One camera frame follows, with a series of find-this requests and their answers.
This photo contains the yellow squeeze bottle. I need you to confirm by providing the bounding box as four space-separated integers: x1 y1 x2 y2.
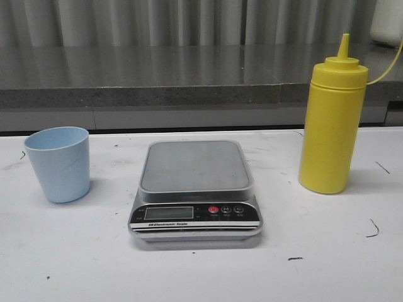
298 33 392 194

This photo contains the light blue plastic cup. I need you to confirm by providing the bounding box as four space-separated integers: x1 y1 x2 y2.
25 126 90 203

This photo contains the silver electronic kitchen scale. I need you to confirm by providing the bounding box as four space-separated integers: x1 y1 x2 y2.
128 140 263 250

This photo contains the grey stone counter shelf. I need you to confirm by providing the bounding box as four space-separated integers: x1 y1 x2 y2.
0 43 403 109

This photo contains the white container in background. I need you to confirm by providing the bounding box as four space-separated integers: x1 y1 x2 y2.
370 0 403 47

